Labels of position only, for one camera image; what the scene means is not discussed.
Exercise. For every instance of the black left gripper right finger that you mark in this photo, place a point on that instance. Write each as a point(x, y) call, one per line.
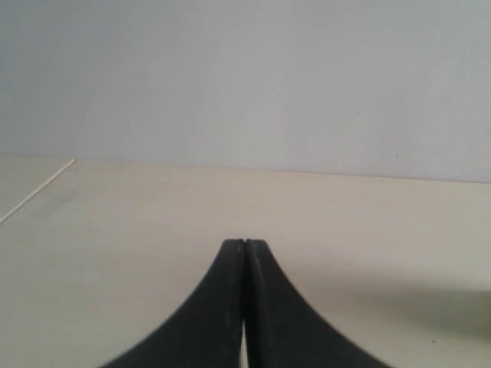
point(281, 328)

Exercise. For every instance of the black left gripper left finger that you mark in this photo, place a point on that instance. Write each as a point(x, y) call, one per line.
point(206, 330)

